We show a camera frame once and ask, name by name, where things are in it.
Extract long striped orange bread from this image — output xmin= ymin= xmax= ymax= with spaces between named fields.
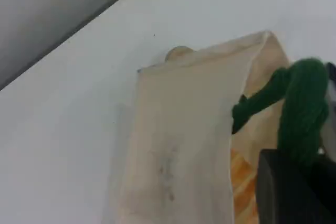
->
xmin=230 ymin=147 xmax=260 ymax=224

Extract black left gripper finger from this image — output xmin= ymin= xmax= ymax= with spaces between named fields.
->
xmin=255 ymin=149 xmax=336 ymax=224
xmin=325 ymin=62 xmax=336 ymax=86

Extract white canvas bag green handles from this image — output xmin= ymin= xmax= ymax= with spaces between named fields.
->
xmin=104 ymin=29 xmax=330 ymax=224

